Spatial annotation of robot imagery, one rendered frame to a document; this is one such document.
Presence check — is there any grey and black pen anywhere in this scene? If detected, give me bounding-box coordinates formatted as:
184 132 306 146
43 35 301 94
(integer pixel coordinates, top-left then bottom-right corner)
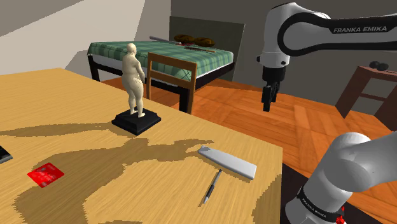
203 169 223 204

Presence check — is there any dark brown side table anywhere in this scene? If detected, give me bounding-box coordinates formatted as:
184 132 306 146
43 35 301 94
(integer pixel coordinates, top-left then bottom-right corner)
335 60 397 131

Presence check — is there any grey flat remote control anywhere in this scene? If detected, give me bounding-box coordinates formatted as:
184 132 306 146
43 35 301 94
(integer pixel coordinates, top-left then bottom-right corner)
197 144 258 181

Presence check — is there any bed with green plaid cover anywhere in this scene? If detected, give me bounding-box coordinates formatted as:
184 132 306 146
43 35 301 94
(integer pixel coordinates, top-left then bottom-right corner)
87 16 246 114

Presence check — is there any beige human figure black base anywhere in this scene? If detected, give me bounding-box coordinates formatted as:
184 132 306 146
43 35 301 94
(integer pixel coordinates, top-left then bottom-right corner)
111 43 162 136

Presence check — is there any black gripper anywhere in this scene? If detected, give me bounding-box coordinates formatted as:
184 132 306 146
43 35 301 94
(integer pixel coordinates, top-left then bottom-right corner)
261 66 286 112

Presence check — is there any black flat device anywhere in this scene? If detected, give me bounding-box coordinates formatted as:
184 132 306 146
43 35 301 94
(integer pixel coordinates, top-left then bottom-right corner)
0 145 14 165

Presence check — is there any red card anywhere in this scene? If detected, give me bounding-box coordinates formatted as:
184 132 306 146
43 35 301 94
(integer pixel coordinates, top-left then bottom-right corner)
27 162 66 188

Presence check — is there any wooden chair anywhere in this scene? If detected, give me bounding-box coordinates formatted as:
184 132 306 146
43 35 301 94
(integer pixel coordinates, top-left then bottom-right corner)
146 52 198 115

